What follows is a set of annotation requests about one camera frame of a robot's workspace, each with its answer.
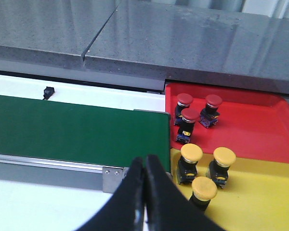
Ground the small black sensor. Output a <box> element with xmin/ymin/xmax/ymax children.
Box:
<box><xmin>43</xmin><ymin>87</ymin><xmax>55</xmax><ymax>100</ymax></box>

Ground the aluminium conveyor side rail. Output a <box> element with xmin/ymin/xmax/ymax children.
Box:
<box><xmin>0</xmin><ymin>152</ymin><xmax>104</xmax><ymax>175</ymax></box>

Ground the right grey stone slab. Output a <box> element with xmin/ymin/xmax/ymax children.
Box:
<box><xmin>85</xmin><ymin>0</ymin><xmax>289</xmax><ymax>94</ymax></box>

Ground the green conveyor belt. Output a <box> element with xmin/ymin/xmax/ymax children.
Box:
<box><xmin>0</xmin><ymin>95</ymin><xmax>170</xmax><ymax>170</ymax></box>

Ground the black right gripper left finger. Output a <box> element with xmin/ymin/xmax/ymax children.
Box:
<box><xmin>78</xmin><ymin>157</ymin><xmax>145</xmax><ymax>231</ymax></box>

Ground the red mushroom push button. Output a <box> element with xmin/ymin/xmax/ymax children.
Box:
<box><xmin>174</xmin><ymin>93</ymin><xmax>193</xmax><ymax>126</ymax></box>

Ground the steel conveyor support bracket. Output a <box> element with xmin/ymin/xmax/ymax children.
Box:
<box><xmin>102</xmin><ymin>167</ymin><xmax>129</xmax><ymax>193</ymax></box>

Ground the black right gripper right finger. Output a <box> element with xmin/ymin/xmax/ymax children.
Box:
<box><xmin>145</xmin><ymin>154</ymin><xmax>223</xmax><ymax>231</ymax></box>

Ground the red plastic bin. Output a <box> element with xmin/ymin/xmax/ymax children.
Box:
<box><xmin>166</xmin><ymin>83</ymin><xmax>289</xmax><ymax>163</ymax></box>

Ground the grey stone slab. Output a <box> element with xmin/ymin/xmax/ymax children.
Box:
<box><xmin>85</xmin><ymin>0</ymin><xmax>289</xmax><ymax>94</ymax></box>
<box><xmin>0</xmin><ymin>0</ymin><xmax>121</xmax><ymax>69</ymax></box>

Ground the yellow mushroom push button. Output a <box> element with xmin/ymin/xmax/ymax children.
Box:
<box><xmin>176</xmin><ymin>143</ymin><xmax>203</xmax><ymax>184</ymax></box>

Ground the left grey stone slab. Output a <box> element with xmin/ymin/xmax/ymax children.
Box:
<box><xmin>0</xmin><ymin>0</ymin><xmax>121</xmax><ymax>69</ymax></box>

